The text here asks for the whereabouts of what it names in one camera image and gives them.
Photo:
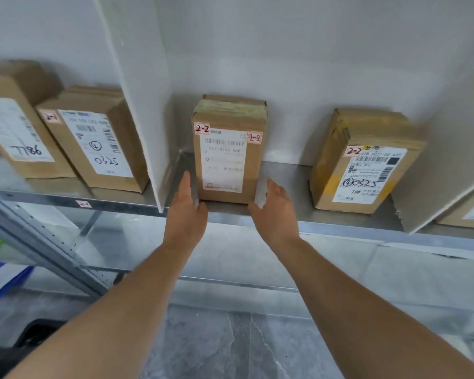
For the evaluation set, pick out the person's right hand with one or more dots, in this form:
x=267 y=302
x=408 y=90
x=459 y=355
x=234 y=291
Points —
x=279 y=221

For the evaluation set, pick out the person's left hand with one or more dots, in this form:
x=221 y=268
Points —
x=185 y=221

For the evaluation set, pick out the person's right thumb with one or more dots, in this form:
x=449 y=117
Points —
x=255 y=211

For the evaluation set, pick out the person's left thumb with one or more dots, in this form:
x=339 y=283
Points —
x=201 y=209

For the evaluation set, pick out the person's left forearm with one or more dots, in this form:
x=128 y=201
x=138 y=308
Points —
x=118 y=311

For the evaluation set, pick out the person's right forearm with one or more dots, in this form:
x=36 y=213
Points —
x=359 y=311

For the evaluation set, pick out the grey metal shelf rack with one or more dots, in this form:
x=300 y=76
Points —
x=227 y=213

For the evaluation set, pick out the small upright taped cardboard box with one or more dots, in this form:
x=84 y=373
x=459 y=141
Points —
x=227 y=153

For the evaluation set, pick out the cardboard box with yellow tape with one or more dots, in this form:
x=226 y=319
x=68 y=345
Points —
x=363 y=173

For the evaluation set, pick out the small white shelf edge label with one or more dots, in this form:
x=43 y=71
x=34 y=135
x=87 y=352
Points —
x=83 y=204

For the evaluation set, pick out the cardboard box with circled mark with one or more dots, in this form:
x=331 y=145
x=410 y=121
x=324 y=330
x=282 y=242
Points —
x=96 y=145

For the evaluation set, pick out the white foam divider board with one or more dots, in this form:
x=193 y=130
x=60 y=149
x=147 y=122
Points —
x=142 y=94
x=442 y=161

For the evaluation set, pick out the large cardboard box handwritten label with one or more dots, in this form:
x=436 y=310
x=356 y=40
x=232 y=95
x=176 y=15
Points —
x=19 y=134

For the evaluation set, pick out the blue plastic bin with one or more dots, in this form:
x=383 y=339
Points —
x=4 y=284

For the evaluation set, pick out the cardboard box with white label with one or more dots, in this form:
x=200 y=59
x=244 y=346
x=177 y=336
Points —
x=472 y=213

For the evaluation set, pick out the black object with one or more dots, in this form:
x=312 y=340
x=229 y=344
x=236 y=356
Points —
x=19 y=351

